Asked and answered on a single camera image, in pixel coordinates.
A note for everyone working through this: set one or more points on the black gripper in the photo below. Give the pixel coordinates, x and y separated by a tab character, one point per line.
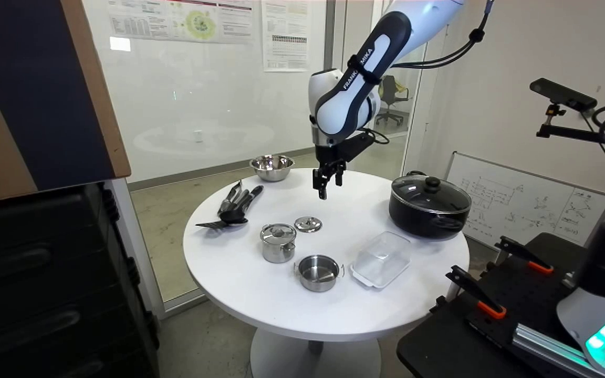
340	150

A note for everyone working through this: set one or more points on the small silver pot lid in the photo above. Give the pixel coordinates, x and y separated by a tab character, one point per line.
308	226

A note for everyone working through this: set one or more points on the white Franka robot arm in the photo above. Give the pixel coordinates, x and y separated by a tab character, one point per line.
357	92

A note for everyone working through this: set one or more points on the tall small silver pot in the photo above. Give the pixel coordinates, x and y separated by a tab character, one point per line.
278	248

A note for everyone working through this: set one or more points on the clear plastic lid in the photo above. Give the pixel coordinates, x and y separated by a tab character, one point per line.
378	265

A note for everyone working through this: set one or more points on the large black cooking pot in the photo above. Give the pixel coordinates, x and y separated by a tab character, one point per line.
420	222

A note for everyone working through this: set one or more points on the short small silver pot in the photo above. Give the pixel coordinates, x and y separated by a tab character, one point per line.
316	281

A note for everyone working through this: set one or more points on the glass pot lid black knob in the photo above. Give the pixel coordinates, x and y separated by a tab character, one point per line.
449	200

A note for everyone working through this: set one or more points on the silver metal bowl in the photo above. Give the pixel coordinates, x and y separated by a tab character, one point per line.
271	171

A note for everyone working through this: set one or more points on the black office chair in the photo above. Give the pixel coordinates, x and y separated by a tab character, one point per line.
388	92

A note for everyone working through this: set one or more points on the black slotted spatula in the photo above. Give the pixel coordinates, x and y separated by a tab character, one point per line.
210	226

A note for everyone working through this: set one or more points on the leaning whiteboard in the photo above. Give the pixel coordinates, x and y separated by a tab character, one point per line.
526	200

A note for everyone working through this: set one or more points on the black cart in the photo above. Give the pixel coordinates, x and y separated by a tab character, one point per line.
441	349

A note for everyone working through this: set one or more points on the white device green light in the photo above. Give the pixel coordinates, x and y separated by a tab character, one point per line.
583	315

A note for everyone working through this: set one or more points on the brown and blue board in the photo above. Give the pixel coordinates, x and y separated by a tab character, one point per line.
37	85

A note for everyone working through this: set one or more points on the black cabinet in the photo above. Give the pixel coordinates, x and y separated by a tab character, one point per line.
37	281

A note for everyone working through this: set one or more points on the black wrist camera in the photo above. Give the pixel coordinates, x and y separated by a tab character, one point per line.
373	137

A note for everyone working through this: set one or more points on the tall wall poster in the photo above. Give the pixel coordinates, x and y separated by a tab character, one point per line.
283	43

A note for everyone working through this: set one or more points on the wide wall poster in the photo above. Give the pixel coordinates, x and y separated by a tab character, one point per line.
176	21

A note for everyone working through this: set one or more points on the black camera on stand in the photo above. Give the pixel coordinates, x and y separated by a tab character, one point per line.
561	93

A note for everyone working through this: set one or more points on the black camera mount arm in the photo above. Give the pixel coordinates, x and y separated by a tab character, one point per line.
583	132

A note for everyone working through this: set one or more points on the aluminium rail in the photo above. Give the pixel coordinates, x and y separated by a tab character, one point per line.
540	345

